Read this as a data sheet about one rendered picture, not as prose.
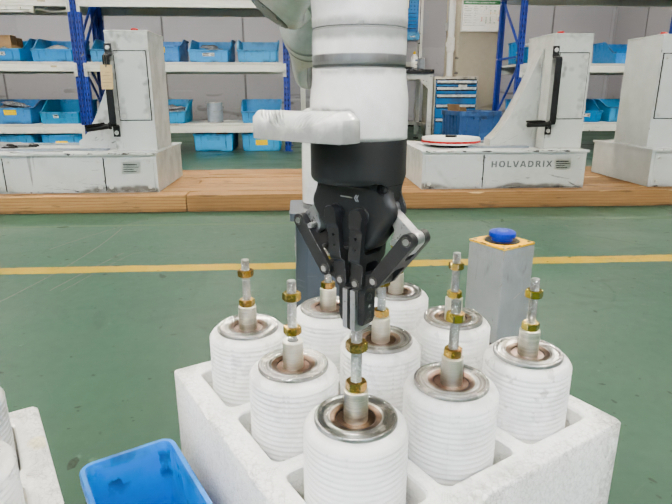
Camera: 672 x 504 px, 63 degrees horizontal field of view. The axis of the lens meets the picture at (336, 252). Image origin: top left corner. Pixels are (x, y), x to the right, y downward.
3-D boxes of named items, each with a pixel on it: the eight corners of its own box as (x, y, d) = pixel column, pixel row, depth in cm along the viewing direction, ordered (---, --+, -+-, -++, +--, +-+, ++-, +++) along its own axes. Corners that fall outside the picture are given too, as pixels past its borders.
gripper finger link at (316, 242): (318, 205, 49) (355, 259, 47) (308, 218, 50) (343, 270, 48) (297, 210, 47) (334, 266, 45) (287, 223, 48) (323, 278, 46)
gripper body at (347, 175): (431, 128, 42) (426, 245, 45) (347, 124, 48) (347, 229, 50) (372, 134, 37) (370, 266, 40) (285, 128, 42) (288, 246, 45)
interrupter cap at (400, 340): (410, 329, 69) (410, 324, 68) (414, 357, 61) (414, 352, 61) (350, 328, 69) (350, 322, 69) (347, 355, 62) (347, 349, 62)
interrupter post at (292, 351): (284, 374, 58) (284, 346, 57) (280, 364, 60) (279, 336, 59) (306, 371, 58) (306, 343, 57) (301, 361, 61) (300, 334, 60)
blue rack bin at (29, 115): (16, 121, 540) (12, 99, 534) (56, 121, 543) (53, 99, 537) (-11, 124, 493) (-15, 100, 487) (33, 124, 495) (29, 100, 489)
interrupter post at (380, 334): (390, 338, 66) (391, 312, 65) (390, 346, 64) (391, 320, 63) (370, 337, 66) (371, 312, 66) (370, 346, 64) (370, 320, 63)
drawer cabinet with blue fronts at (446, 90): (420, 139, 646) (423, 77, 627) (459, 138, 649) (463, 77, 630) (432, 143, 590) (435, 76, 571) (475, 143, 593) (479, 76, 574)
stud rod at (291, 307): (299, 347, 58) (297, 280, 56) (290, 349, 58) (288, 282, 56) (295, 344, 59) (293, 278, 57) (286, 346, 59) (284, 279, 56)
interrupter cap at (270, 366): (265, 391, 55) (264, 384, 54) (252, 357, 61) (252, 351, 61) (337, 379, 57) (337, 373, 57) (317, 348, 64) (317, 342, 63)
